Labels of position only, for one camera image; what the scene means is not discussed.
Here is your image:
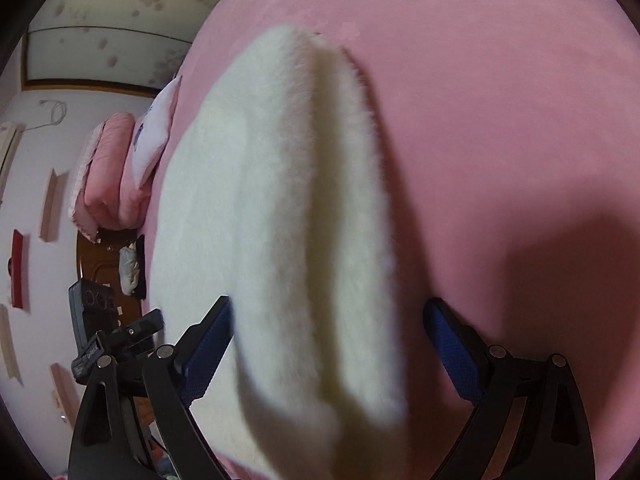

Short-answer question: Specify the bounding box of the red wall shelf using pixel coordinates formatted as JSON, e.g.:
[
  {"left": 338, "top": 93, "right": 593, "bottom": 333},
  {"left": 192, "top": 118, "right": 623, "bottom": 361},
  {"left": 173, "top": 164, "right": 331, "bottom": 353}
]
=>
[{"left": 8, "top": 230, "right": 28, "bottom": 311}]

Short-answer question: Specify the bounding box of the brown wooden headboard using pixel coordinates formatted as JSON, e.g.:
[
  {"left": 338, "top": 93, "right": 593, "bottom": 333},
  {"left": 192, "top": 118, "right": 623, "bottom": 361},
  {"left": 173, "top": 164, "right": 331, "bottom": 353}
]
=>
[{"left": 76, "top": 230, "right": 142, "bottom": 325}]

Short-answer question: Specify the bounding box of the floral sliding wardrobe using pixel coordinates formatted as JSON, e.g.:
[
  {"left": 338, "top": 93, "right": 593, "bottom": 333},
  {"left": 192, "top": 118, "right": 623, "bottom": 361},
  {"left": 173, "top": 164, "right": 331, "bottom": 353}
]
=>
[{"left": 22, "top": 0, "right": 220, "bottom": 93}]

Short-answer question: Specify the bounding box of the white fluffy cardigan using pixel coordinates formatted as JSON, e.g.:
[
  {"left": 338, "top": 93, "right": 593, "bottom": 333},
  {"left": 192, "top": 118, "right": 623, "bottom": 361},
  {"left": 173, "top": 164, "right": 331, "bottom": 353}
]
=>
[{"left": 151, "top": 26, "right": 407, "bottom": 479}]

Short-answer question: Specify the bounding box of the folded pink quilt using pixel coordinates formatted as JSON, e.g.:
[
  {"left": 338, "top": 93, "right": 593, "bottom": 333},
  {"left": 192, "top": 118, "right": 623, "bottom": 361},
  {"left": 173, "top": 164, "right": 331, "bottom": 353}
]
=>
[{"left": 68, "top": 112, "right": 151, "bottom": 243}]

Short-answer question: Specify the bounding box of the pink plush bed blanket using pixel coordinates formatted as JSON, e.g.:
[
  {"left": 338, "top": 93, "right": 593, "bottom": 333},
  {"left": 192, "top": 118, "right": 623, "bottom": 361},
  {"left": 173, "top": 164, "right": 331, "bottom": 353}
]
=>
[{"left": 153, "top": 0, "right": 639, "bottom": 479}]

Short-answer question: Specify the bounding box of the pink wall shelf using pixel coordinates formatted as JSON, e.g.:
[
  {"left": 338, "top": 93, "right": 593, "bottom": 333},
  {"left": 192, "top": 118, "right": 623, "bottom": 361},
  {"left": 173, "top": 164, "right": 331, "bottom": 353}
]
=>
[{"left": 38, "top": 169, "right": 68, "bottom": 243}]

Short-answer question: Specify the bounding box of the small white cloth bundle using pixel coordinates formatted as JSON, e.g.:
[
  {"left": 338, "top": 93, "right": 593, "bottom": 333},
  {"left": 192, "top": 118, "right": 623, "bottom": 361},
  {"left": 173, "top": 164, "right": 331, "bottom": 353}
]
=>
[{"left": 118, "top": 245, "right": 140, "bottom": 296}]

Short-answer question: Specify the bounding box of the white pillow blue print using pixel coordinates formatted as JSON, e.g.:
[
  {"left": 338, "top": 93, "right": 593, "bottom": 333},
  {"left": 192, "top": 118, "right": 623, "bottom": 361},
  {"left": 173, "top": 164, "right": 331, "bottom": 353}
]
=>
[{"left": 126, "top": 76, "right": 181, "bottom": 190}]

